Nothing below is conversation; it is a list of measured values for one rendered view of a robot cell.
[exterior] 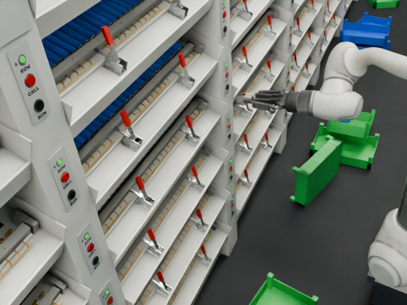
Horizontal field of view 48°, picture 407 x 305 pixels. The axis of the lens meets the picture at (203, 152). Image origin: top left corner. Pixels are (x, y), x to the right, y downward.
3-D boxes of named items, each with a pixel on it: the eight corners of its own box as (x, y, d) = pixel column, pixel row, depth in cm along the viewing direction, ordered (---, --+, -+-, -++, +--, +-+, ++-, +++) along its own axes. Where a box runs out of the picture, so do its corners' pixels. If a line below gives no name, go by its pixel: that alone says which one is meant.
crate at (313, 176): (338, 173, 221) (323, 166, 225) (343, 140, 208) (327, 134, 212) (304, 208, 205) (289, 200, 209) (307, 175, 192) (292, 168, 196)
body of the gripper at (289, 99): (296, 117, 159) (271, 115, 163) (303, 104, 164) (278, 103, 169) (295, 99, 154) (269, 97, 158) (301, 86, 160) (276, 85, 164)
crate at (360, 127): (335, 116, 256) (338, 103, 253) (373, 123, 249) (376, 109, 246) (326, 131, 231) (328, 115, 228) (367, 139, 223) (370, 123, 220)
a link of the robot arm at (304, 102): (318, 107, 163) (302, 106, 165) (318, 85, 157) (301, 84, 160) (312, 121, 157) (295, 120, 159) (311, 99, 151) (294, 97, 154)
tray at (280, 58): (281, 71, 205) (290, 55, 198) (230, 152, 163) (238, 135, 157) (242, 50, 206) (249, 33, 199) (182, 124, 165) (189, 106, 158)
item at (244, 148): (279, 106, 217) (292, 85, 207) (231, 190, 176) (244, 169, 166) (242, 86, 219) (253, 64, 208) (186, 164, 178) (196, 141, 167)
